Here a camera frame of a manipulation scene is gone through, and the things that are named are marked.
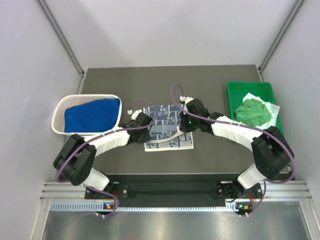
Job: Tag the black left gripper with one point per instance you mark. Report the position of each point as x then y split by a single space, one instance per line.
146 139

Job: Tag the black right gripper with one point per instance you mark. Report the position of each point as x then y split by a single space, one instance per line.
183 127

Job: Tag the blue white patterned towel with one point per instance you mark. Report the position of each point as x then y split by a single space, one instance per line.
165 133

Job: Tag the green towel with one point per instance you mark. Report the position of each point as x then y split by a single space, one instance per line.
253 113

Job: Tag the pale mint towel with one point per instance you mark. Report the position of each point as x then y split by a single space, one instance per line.
272 109

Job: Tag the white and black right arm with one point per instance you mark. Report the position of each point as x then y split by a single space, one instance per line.
270 149

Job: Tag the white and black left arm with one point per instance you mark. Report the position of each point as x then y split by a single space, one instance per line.
75 160

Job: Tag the green plastic bin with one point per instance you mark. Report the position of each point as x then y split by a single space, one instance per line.
236 90

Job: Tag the white plastic basket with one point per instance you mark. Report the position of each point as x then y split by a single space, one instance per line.
58 119

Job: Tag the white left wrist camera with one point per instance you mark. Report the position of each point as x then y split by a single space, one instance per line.
132 113

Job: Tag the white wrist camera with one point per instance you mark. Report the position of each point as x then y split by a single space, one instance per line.
132 113
185 99

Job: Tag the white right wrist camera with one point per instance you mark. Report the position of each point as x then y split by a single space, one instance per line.
185 99

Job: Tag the aluminium frame rail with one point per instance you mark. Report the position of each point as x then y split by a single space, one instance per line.
291 191

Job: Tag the grey slotted cable duct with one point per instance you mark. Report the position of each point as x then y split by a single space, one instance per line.
102 207

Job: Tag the left aluminium corner post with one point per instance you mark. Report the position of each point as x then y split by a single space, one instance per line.
60 35

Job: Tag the aluminium corner post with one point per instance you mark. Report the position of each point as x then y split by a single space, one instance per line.
298 4
60 35

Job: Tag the right aluminium corner post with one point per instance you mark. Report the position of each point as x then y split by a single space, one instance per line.
298 4

